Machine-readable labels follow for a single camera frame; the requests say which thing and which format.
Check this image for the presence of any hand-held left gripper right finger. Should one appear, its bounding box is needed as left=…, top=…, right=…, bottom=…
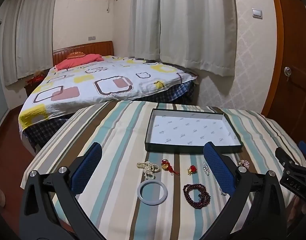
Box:
left=200, top=141, right=289, bottom=240

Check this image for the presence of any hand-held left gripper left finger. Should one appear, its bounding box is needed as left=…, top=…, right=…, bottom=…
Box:
left=20, top=142, right=105, bottom=240

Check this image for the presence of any dark red bead bracelet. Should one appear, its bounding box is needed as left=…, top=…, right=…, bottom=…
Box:
left=183, top=183, right=211, bottom=209

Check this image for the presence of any dark green cardboard tray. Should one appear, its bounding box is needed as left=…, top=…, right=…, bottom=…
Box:
left=145, top=109, right=243, bottom=154

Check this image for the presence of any red knot charm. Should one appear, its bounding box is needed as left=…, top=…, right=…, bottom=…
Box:
left=161, top=158, right=181, bottom=176

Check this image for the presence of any grey jade bangle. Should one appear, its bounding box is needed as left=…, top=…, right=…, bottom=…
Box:
left=137, top=180, right=167, bottom=206

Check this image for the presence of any white pearl necklace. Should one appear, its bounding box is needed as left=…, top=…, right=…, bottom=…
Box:
left=136, top=161, right=161, bottom=180

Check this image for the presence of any striped tablecloth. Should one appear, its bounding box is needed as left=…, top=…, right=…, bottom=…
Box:
left=21, top=101, right=306, bottom=240

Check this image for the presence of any metal door lock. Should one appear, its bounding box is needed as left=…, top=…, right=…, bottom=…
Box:
left=283, top=66, right=293, bottom=82

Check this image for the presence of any patterned white quilt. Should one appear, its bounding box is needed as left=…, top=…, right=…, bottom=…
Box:
left=18, top=55, right=198, bottom=133

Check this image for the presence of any wooden nightstand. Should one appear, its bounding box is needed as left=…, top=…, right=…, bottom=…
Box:
left=24, top=79, right=45, bottom=98

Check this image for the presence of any pink pillow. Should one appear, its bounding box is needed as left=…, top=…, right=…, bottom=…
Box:
left=55, top=53, right=105, bottom=70

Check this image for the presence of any wooden door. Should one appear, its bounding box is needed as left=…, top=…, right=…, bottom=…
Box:
left=261, top=0, right=306, bottom=144

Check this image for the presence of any red embroidered cushion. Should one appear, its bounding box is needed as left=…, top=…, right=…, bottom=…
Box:
left=67, top=51, right=86, bottom=59

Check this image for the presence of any wooden bed headboard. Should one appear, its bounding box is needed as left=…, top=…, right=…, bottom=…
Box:
left=52, top=41, right=115, bottom=67

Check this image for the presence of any wide cream window curtain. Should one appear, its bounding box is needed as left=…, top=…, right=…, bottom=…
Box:
left=0, top=0, right=59, bottom=87

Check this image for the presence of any long cream curtain panel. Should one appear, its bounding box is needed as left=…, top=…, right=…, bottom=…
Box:
left=159, top=0, right=238, bottom=77

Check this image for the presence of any narrow cream curtain panel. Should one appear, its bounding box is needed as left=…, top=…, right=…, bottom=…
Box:
left=128, top=0, right=162, bottom=61

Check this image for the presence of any air conditioner power cord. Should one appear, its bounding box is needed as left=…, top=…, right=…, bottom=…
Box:
left=106, top=0, right=118, bottom=13

